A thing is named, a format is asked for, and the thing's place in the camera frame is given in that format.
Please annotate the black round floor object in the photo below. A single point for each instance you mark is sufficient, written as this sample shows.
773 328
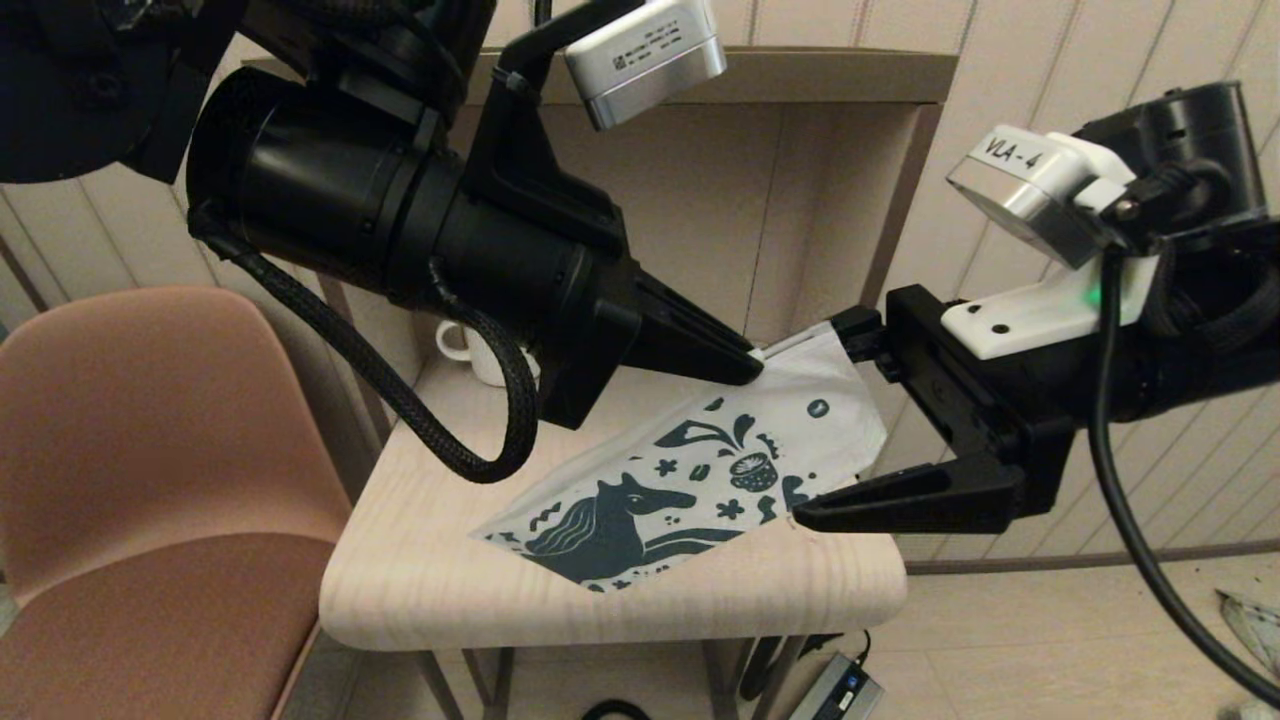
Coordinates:
615 712

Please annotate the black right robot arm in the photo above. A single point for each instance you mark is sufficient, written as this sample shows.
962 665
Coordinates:
1200 300

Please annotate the white horse-print zipper pouch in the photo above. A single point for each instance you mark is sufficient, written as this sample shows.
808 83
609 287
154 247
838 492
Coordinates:
800 400

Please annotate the grey power adapter brick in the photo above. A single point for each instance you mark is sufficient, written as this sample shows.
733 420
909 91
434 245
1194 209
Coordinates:
835 692

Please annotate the brown pink upholstered chair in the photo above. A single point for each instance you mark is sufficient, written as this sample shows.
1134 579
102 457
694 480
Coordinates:
150 560

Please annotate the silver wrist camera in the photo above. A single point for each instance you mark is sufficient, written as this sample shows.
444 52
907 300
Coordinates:
1040 185
645 55

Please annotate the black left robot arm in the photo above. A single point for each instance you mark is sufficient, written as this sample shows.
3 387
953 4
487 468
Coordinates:
250 120

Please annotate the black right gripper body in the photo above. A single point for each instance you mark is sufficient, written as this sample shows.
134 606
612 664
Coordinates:
1000 400

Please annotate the dark metal table legs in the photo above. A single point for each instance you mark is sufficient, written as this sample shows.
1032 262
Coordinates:
502 690

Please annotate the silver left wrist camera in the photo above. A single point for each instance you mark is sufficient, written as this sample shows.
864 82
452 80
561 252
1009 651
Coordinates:
645 55

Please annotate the grey crumpled floor debris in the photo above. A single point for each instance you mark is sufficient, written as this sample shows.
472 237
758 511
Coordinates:
1255 630

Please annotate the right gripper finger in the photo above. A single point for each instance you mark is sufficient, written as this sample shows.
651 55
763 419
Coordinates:
858 335
900 500

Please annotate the light wood shelf desk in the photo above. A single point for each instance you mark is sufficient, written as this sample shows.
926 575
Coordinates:
820 75

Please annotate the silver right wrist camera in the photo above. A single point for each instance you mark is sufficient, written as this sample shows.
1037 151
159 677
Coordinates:
1040 185

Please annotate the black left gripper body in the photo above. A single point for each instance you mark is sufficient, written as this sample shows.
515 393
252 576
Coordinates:
520 250

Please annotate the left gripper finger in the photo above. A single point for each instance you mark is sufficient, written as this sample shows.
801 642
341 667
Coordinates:
690 335

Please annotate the white right camera bracket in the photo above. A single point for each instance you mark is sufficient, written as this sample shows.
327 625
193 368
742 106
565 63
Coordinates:
1050 310

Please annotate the white ribbed ceramic mug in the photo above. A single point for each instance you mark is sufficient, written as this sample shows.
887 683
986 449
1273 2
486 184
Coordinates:
485 358

